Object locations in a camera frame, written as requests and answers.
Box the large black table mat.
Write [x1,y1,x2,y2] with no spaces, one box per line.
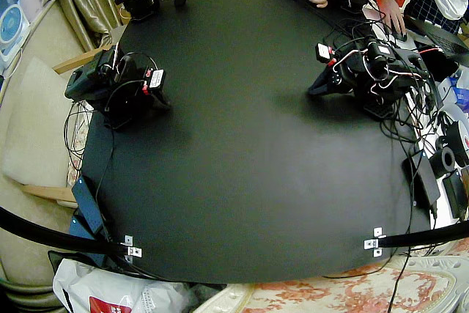
[78,0,434,287]

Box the wooden chair frame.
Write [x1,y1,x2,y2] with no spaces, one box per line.
[20,45,117,207]

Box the dark blue clamp plate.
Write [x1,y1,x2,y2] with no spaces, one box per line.
[71,175,106,235]
[68,216,98,244]

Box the dark checked cloth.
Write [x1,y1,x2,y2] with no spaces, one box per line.
[405,0,461,35]

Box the long black hanging cable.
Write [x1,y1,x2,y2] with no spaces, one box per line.
[387,248,413,313]

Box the looped thin black cable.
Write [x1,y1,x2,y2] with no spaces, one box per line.
[62,102,95,158]

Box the black filament spool red label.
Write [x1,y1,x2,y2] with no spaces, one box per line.
[435,120,469,167]

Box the floral upholstered white chair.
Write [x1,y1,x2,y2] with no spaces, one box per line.
[192,254,469,313]

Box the white plastic bag red print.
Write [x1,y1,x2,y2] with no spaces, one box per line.
[52,257,191,313]

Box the black tape roll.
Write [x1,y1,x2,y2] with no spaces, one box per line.
[428,146,457,177]

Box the black rectangular box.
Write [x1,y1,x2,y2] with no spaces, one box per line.
[442,170,469,219]

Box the dark-sleeved person hand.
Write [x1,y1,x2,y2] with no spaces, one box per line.
[380,1,407,34]

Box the black frame bar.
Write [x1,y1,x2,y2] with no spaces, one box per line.
[379,220,469,248]
[0,205,128,255]

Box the small white blue fan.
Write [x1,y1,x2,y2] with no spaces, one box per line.
[0,3,31,67]

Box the flat black rectangular device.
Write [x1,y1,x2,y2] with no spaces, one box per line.
[402,150,442,211]

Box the blue printed box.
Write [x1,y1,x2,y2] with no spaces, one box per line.
[447,70,469,107]

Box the beige seat cushion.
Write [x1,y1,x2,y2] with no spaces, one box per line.
[1,56,76,186]

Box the black laptop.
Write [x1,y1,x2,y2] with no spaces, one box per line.
[405,15,469,58]

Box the small black box white label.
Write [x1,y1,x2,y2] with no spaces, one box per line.
[316,43,336,65]
[145,68,166,95]

